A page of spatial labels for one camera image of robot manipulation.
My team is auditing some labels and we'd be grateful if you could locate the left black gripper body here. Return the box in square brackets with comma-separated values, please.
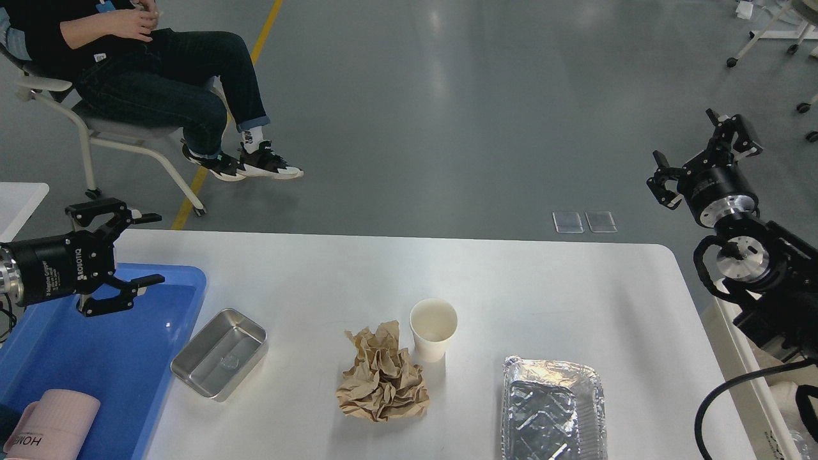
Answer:
[6, 232, 115, 307]

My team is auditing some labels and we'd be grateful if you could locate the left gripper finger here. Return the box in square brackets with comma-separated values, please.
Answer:
[77, 274, 166, 317]
[65, 198, 162, 247]

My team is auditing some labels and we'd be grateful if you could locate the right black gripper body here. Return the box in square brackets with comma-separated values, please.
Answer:
[681, 164, 759, 228]

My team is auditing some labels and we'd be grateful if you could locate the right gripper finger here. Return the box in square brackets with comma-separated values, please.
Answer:
[703, 109, 764, 169]
[647, 149, 691, 210]

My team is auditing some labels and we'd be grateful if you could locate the pink mug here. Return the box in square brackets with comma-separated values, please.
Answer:
[3, 389, 100, 459]

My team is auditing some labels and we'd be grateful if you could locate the small stainless steel tray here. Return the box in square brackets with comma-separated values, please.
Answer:
[171, 309, 268, 403]

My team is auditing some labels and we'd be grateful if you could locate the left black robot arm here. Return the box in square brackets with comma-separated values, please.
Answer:
[2, 198, 165, 317]

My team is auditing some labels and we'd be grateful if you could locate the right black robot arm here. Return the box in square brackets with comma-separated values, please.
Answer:
[646, 109, 817, 459]

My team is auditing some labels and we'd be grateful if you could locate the blue plastic tray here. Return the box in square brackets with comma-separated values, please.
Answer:
[1, 264, 207, 459]

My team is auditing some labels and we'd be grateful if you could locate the white side table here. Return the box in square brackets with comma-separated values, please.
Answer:
[1, 181, 50, 242]

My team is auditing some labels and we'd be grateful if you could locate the clear floor plate right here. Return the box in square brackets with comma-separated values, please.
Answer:
[585, 211, 617, 233]

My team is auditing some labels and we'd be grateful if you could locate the clear floor plate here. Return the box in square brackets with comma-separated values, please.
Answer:
[552, 211, 585, 234]
[585, 211, 617, 233]

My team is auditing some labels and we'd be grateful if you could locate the clear floor plate left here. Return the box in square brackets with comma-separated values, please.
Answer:
[552, 211, 585, 234]

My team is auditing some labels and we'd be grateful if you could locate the white rolling cart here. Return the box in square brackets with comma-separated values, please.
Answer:
[725, 1, 817, 69]

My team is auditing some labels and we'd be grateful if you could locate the white wheeled chair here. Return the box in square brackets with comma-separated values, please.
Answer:
[2, 45, 207, 217]

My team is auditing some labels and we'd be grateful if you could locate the person in black sweater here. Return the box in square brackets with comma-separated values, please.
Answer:
[2, 1, 304, 181]

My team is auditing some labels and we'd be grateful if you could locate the aluminium foil tray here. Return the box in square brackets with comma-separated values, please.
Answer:
[500, 355, 608, 459]

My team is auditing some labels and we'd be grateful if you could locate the white paper cup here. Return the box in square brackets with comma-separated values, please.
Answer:
[410, 298, 458, 363]

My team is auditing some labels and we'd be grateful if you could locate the crumpled brown paper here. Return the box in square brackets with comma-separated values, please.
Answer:
[336, 320, 430, 423]

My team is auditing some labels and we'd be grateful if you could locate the black cables left edge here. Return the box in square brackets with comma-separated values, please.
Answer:
[0, 300, 20, 346]

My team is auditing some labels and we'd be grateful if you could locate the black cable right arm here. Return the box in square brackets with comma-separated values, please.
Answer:
[694, 358, 818, 460]

